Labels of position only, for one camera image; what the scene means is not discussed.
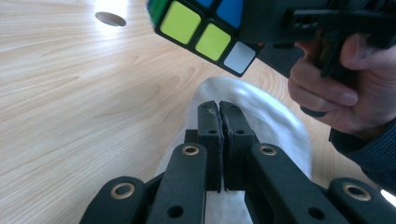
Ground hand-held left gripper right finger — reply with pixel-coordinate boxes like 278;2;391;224
219;99;261;192

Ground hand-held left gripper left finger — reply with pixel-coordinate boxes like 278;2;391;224
197;99;226;193

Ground grey table grommet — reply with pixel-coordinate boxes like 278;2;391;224
94;11;128;28

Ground white wet wipe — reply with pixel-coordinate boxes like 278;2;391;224
154;76;314;224

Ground colourful puzzle cube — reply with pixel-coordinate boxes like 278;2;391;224
146;0;262;78

